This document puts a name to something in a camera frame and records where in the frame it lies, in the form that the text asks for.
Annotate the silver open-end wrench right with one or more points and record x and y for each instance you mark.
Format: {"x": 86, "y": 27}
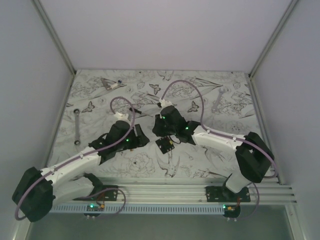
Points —
{"x": 221, "y": 91}

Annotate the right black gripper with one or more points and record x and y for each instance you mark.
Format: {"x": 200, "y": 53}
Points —
{"x": 157, "y": 129}

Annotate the controller board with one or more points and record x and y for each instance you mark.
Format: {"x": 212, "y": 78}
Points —
{"x": 231, "y": 212}
{"x": 93, "y": 210}

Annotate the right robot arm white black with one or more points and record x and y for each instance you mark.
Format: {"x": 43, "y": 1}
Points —
{"x": 253, "y": 156}

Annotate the silver ratchet wrench left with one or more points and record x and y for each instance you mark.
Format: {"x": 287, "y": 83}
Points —
{"x": 77, "y": 140}

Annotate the left controller board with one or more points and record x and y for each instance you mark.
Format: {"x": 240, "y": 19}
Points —
{"x": 93, "y": 210}

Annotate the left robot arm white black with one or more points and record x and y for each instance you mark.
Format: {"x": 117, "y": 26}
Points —
{"x": 40, "y": 190}

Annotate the white slotted cable duct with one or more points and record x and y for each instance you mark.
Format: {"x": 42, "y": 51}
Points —
{"x": 157, "y": 209}

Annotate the right controller board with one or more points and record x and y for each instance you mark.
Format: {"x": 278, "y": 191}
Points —
{"x": 231, "y": 212}

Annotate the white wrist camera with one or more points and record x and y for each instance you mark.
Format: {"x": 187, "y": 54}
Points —
{"x": 164, "y": 103}
{"x": 121, "y": 116}

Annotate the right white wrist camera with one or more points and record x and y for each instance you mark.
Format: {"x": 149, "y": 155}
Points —
{"x": 164, "y": 103}

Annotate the metal bracket tool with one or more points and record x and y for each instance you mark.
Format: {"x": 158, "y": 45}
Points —
{"x": 105, "y": 84}

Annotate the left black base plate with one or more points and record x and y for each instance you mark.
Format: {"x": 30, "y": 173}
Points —
{"x": 104, "y": 193}

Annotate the black fuse box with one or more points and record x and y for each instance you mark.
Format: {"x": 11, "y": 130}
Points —
{"x": 163, "y": 144}

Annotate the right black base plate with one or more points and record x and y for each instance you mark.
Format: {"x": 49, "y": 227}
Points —
{"x": 221, "y": 194}

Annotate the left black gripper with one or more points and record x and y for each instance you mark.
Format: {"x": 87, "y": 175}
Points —
{"x": 139, "y": 140}

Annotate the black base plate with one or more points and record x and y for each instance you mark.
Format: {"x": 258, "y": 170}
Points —
{"x": 221, "y": 194}
{"x": 104, "y": 193}

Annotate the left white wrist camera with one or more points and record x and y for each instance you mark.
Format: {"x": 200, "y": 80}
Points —
{"x": 121, "y": 116}

